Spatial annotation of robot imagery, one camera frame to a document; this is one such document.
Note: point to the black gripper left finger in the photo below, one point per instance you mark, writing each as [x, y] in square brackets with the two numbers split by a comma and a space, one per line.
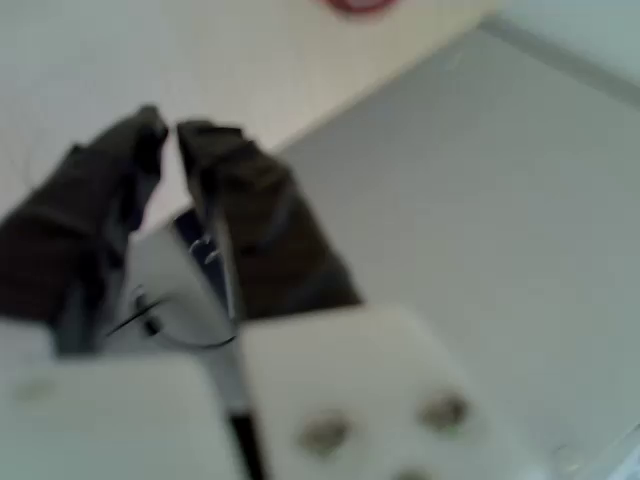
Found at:
[65, 225]

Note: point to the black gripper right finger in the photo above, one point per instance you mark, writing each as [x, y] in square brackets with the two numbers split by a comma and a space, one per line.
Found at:
[270, 240]

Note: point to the red round object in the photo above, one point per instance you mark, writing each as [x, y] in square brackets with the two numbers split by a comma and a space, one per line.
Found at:
[357, 5]

